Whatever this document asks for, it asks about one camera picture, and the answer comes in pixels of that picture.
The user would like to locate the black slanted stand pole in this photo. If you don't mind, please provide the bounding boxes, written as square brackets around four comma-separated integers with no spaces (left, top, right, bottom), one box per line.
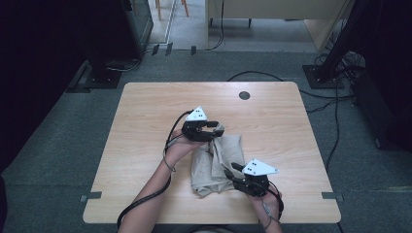
[319,0,368,82]

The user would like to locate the wooden chair legs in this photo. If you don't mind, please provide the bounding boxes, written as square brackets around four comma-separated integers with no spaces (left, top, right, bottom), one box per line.
[154,0,190,21]

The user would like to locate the person's right hand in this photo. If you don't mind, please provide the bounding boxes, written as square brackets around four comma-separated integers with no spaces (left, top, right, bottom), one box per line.
[247,188,285,225]

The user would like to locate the light wooden desk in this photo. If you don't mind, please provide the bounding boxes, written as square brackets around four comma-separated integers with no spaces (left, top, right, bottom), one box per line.
[206,0,358,51]

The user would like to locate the black hanging cable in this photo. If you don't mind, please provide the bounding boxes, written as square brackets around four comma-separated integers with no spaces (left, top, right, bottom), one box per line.
[206,0,226,51]

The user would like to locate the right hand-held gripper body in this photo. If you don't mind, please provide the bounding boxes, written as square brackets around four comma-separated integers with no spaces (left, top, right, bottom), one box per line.
[232,157,280,198]

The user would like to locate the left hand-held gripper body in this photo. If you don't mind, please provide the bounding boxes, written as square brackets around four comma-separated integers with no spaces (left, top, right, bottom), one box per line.
[180,105,216,144]

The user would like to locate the black box on floor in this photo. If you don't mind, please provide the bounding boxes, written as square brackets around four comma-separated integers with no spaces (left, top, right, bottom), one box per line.
[351,69,412,152]

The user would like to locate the grey table edge bracket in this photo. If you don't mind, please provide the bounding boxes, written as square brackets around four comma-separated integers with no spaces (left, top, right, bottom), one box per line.
[79,190,103,204]
[321,191,345,204]

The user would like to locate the long black floor cable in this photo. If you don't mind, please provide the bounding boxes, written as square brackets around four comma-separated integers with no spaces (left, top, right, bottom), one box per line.
[226,70,355,100]

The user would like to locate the thin black floor cable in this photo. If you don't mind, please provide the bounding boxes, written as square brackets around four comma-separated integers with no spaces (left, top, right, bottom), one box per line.
[325,77,342,173]

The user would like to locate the beige short-sleeved shirt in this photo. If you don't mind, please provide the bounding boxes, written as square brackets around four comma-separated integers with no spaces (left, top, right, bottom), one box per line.
[189,123,247,198]

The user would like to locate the dark glass-fronted cabinet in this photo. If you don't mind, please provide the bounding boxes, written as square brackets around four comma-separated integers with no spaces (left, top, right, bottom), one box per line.
[120,0,155,61]

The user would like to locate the black flat stand base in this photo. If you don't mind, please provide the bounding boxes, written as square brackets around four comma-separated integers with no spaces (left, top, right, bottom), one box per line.
[65,59,123,94]

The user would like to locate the black square stand base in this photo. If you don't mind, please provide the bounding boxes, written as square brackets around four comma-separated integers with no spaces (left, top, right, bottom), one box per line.
[302,64,346,90]

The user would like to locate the person's left hand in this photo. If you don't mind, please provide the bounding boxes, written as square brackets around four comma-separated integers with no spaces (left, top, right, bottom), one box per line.
[163,128,209,169]

